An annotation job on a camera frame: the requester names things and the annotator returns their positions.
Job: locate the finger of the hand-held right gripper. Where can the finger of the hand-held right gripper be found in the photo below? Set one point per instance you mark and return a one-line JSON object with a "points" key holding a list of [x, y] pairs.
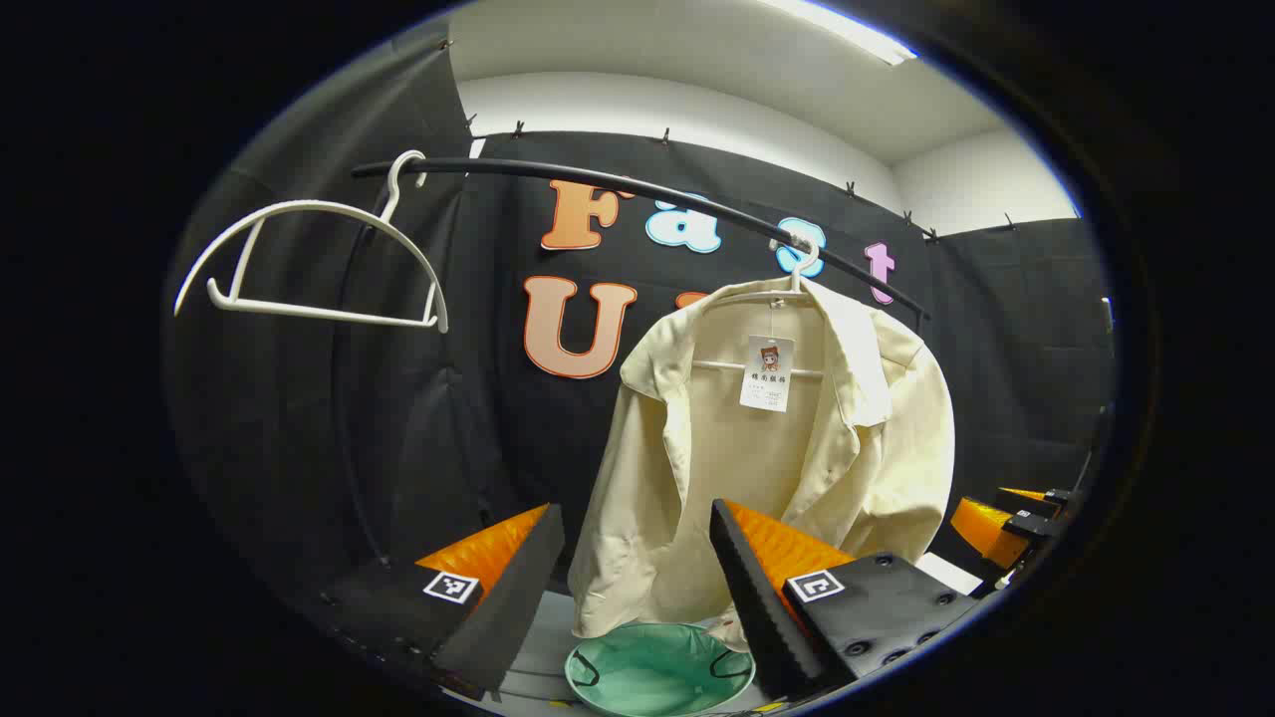
{"points": [[981, 528], [1021, 494]]}

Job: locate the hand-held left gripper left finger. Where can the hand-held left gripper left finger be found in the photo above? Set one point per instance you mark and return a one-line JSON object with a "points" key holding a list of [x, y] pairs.
{"points": [[518, 588]]}

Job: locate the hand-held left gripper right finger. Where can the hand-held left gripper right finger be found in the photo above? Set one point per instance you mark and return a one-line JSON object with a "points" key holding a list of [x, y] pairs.
{"points": [[747, 597]]}

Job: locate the cream jacket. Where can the cream jacket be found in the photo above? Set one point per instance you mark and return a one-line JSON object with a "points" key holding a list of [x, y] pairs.
{"points": [[877, 448]]}

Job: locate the white plastic clothes hanger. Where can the white plastic clothes hanger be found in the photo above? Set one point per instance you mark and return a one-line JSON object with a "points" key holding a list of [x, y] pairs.
{"points": [[319, 313], [796, 284]]}

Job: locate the black clothes rack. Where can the black clothes rack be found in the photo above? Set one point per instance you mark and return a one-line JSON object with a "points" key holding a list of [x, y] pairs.
{"points": [[637, 186]]}

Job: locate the white paper hang tag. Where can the white paper hang tag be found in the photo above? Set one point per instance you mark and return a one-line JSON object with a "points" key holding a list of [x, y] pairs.
{"points": [[767, 383]]}

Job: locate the black backdrop cloth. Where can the black backdrop cloth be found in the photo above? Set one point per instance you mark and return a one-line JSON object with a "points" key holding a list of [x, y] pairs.
{"points": [[299, 448]]}

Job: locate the row of black backdrop clips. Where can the row of black backdrop clips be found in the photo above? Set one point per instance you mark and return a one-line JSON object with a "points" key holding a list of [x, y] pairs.
{"points": [[664, 135]]}

